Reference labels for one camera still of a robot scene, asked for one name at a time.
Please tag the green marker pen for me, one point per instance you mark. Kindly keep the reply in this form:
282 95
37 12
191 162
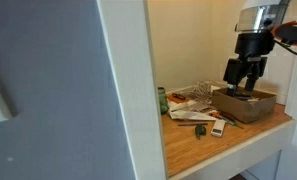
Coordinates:
235 124

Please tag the cardboard box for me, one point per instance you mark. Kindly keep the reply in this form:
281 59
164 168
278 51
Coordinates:
241 108

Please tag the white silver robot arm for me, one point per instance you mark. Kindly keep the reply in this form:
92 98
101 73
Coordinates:
254 16

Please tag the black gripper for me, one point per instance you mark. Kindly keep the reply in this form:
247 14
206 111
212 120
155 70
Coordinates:
254 45

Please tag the dark eyeglasses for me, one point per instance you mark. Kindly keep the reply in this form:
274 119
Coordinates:
179 96

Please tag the orange flat object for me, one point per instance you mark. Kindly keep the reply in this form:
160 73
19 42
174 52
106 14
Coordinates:
178 99

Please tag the grey door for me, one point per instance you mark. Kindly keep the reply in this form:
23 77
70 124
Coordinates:
54 100

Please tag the dark brown pencil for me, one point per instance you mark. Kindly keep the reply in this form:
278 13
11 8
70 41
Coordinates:
192 124

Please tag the black wrist camera block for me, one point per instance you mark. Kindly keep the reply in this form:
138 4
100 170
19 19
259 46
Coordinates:
234 70

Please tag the orange pen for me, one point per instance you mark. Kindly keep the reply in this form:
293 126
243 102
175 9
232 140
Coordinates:
215 115

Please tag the white door jamb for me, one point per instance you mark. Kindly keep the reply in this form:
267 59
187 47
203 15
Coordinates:
134 83
296 110

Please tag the small dark green object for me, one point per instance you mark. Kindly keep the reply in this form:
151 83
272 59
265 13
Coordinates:
200 130

